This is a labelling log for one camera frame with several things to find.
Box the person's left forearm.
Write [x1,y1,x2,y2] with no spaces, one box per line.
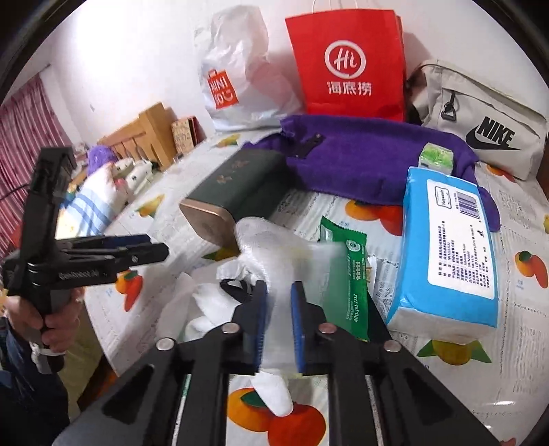
[0,313,71,446]

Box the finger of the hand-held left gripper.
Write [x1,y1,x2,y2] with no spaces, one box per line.
[64,242,170,271]
[55,234,152,255]

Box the small green tissue packet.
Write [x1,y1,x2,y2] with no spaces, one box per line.
[418,143,454,174]

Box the blue tissue pack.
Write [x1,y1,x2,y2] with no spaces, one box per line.
[385,166,501,344]

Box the green wet wipe packet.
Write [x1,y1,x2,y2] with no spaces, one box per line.
[318,215,370,341]

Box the white plastic shopping bag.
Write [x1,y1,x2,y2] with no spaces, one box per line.
[194,5,305,131]

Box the sheer white drawstring pouch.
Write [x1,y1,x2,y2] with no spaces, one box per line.
[235,216,349,374]

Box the blue striped pillow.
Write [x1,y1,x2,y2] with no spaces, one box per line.
[55,165,129,241]

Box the purple plush toy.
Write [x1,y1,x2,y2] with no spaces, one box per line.
[87,145,117,177]

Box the red striped curtain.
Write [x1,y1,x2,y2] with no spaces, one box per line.
[0,72,73,262]

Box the purple towel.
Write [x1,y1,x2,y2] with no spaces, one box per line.
[242,114,502,232]

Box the fruit print tablecloth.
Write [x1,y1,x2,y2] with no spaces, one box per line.
[83,129,549,446]

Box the red paper bag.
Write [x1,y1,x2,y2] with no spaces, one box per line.
[285,0,407,123]

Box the white dotted bedding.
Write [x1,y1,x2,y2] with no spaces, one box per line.
[110,158,155,193]

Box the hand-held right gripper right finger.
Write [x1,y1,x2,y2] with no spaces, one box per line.
[291,281,515,446]

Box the dark green tin box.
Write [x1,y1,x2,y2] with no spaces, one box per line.
[179,149,296,249]

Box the person's left hand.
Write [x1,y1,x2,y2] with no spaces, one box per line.
[3,285,86,356]

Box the beige waist bag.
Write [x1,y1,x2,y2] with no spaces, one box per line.
[407,59,549,181]

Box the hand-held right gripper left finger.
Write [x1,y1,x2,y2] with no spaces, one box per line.
[51,281,269,446]

